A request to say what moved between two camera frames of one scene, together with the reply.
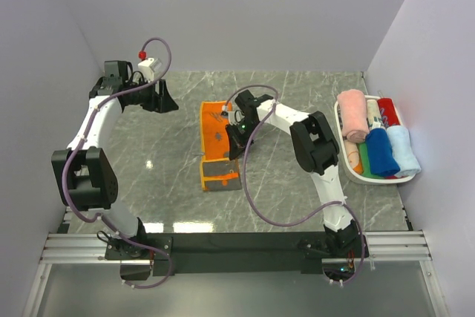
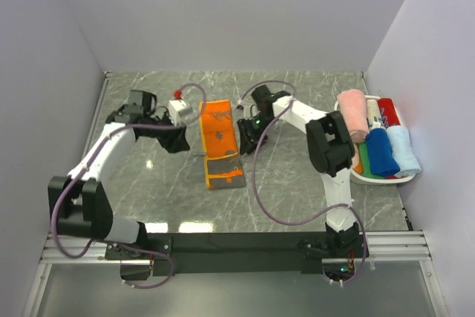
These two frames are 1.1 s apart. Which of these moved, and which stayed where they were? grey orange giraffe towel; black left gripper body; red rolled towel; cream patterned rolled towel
Moved: black left gripper body
Stayed: cream patterned rolled towel; red rolled towel; grey orange giraffe towel
